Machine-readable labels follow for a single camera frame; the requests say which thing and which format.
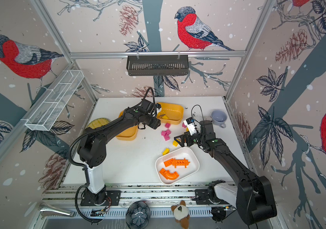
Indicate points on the narrow yellow bin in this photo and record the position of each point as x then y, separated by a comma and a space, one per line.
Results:
129, 134

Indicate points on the lavender mug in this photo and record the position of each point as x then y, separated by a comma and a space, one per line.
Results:
219, 118

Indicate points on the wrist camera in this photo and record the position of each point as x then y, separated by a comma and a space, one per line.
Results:
158, 108
190, 125

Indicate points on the white wire mesh shelf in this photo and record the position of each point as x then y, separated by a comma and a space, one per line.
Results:
56, 99

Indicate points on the orange long studded lego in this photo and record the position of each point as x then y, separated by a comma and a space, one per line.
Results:
177, 162

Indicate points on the wide yellow bin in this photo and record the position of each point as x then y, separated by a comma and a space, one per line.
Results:
174, 112

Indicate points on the orange curved lego piece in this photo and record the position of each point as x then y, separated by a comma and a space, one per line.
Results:
168, 175

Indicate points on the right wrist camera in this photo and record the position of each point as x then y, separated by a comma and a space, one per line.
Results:
190, 125

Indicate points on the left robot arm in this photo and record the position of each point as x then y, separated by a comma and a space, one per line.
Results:
89, 150

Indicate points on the black wall basket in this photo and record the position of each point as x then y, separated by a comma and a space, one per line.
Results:
157, 65

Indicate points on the black flower-shaped dish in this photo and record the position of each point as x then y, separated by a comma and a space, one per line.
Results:
138, 215

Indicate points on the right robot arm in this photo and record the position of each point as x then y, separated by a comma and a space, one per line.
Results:
254, 199

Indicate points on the yellow woven coaster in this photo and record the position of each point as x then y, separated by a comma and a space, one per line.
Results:
99, 122

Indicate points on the small yellow lego brick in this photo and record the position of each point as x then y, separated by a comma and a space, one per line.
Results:
166, 151

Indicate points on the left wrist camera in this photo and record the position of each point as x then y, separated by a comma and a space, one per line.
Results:
158, 108

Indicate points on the plush toy animal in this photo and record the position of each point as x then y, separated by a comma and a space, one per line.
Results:
181, 214

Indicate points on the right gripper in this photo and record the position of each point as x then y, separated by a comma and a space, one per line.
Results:
184, 140

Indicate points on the white tray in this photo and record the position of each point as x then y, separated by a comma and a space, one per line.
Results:
183, 172

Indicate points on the pink lego lower brick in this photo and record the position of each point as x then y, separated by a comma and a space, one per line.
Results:
166, 137

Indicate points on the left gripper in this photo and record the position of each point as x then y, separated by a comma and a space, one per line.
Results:
156, 122

